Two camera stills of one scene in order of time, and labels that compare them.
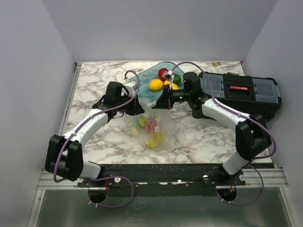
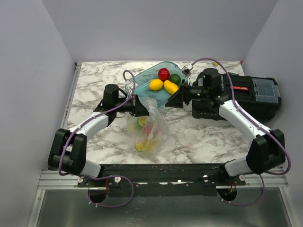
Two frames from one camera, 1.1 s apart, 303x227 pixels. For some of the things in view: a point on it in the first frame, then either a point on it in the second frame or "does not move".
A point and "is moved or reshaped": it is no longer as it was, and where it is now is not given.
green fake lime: x=176 y=79 does not move
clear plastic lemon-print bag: x=154 y=129 is moved or reshaped
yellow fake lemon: x=155 y=84 does not move
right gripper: x=164 y=102 -> x=176 y=100
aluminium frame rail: x=267 y=177 does not move
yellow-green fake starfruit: x=157 y=138 -> x=139 y=146
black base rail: x=163 y=179 does not move
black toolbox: x=248 y=94 does not move
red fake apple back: x=160 y=73 does not move
